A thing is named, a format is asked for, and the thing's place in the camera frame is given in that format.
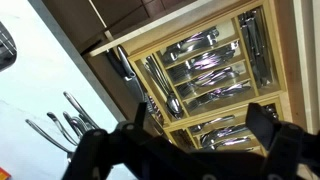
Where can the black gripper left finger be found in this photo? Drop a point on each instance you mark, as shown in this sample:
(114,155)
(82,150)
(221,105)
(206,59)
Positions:
(100,143)

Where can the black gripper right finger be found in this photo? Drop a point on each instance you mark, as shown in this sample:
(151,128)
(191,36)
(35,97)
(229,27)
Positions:
(283,146)

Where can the silver fork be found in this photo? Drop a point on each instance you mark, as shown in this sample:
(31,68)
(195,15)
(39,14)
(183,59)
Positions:
(213,78)
(210,60)
(58,125)
(226,91)
(87,122)
(78,122)

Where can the wooden kitchen drawer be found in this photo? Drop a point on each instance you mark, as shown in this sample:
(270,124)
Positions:
(100,73)

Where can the silver cutlery piece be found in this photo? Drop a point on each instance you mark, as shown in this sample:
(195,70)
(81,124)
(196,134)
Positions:
(271,111)

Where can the small silver spoon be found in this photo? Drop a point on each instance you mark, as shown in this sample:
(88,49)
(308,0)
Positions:
(233,142)
(70,120)
(220,133)
(213,121)

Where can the large silver spoon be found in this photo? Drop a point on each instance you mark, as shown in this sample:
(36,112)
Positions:
(43,132)

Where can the studded metal utensil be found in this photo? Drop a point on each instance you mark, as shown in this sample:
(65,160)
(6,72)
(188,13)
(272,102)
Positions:
(155,110)

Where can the long silver serving spoon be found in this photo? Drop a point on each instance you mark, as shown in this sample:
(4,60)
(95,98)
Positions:
(175,105)
(156,80)

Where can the small wooden cutlery organizer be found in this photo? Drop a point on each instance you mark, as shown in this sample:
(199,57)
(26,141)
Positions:
(195,138)

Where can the silver table knife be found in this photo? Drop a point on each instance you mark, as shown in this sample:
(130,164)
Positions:
(246,36)
(260,53)

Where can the multicolour box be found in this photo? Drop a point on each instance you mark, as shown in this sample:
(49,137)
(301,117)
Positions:
(4,175)

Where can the large wooden cutlery organizer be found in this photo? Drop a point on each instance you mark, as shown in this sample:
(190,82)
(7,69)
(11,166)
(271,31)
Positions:
(227,30)

